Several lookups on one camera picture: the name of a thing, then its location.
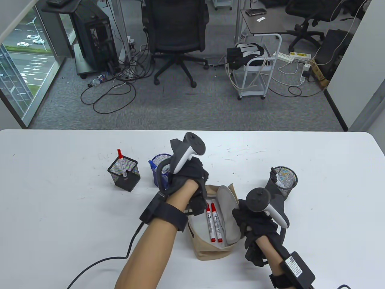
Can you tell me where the black marker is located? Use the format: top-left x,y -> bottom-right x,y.
270,169 -> 285,188

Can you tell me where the red marker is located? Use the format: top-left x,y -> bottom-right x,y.
206,203 -> 216,243
211,203 -> 223,243
117,149 -> 127,177

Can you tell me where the large black bag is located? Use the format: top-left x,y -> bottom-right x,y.
314,29 -> 354,80

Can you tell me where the black swivel office chair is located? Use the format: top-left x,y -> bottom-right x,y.
285,0 -> 342,53

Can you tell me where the black left wrist tracker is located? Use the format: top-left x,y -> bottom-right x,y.
140,193 -> 188,232

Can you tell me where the black and white bag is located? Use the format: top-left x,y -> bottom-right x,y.
226,42 -> 266,70

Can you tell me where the brown top desk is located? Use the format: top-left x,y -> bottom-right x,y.
240,6 -> 297,36

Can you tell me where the white power strip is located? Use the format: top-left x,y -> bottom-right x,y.
273,52 -> 296,63

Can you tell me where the black right wrist tracker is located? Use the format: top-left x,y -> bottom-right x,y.
269,251 -> 316,289

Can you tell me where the blue marker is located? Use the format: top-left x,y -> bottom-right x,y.
148,160 -> 169,175

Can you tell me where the blue round mesh pen holder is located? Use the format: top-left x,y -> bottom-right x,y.
151,154 -> 173,188

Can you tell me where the grey white hand controller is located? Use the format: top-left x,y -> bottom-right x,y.
156,132 -> 207,193
246,188 -> 291,238

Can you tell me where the black computer tower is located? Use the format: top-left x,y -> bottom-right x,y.
70,0 -> 119,73

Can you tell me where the person's right hand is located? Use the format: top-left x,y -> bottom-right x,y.
232,199 -> 279,267

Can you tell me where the tangle of black cables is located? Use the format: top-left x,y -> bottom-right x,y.
113,30 -> 155,81

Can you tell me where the black round mesh pen holder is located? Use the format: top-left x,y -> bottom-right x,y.
266,166 -> 298,199

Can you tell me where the black square mesh pen holder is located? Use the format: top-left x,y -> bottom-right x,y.
107,155 -> 141,192

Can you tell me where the beige velcro pouch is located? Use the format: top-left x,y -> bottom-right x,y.
187,183 -> 245,261

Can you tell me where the person's left forearm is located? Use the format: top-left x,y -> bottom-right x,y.
114,179 -> 199,289

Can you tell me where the yellow cardboard box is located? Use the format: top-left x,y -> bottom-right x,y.
310,59 -> 329,90

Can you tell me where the person's left hand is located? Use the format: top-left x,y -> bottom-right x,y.
158,157 -> 209,216

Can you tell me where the person's right forearm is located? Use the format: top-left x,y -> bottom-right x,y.
256,235 -> 298,289

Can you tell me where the looped black cable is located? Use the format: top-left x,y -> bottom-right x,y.
80,79 -> 136,114

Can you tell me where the black wrist tracker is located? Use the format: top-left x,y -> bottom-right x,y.
140,193 -> 188,232
269,251 -> 316,289

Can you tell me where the black mesh office chair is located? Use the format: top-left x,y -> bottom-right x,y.
141,0 -> 209,88

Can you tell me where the white rolling cart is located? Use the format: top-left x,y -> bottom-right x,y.
237,33 -> 282,101

